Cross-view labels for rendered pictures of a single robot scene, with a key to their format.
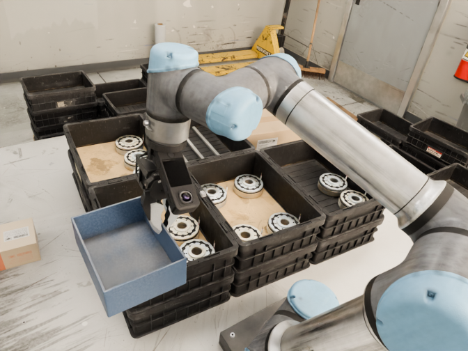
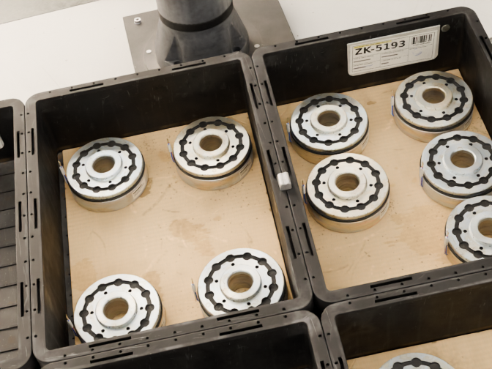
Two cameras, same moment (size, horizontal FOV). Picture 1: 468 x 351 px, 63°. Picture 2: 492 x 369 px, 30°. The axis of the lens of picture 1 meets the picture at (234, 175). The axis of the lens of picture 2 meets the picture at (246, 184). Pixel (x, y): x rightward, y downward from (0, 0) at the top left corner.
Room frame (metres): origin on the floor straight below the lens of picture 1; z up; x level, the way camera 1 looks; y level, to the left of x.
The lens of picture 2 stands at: (1.48, 0.39, 1.76)
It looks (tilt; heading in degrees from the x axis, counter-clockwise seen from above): 51 degrees down; 211
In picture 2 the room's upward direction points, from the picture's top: 10 degrees counter-clockwise
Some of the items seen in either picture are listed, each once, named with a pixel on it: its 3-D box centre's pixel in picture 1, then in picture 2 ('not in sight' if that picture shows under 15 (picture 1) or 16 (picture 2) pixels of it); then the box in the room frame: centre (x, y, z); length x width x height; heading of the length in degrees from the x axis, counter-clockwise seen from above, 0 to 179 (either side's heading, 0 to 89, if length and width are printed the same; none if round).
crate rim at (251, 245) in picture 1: (250, 193); (155, 195); (0.95, -0.06, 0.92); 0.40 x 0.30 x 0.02; 33
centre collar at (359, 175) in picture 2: (182, 225); (347, 183); (0.83, 0.13, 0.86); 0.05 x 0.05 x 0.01
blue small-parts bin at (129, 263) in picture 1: (127, 249); not in sight; (0.50, 0.18, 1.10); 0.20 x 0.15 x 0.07; 37
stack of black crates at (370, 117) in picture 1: (384, 143); not in sight; (2.51, -1.06, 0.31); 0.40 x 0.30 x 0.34; 37
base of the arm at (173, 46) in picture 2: not in sight; (198, 25); (0.56, -0.21, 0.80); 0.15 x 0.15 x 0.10
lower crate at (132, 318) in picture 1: (159, 257); not in sight; (0.79, 0.19, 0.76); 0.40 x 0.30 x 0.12; 33
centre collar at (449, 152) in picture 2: not in sight; (463, 159); (0.75, 0.26, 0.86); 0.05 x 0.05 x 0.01
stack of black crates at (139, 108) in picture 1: (143, 129); not in sight; (2.18, 0.63, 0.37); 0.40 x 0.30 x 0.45; 127
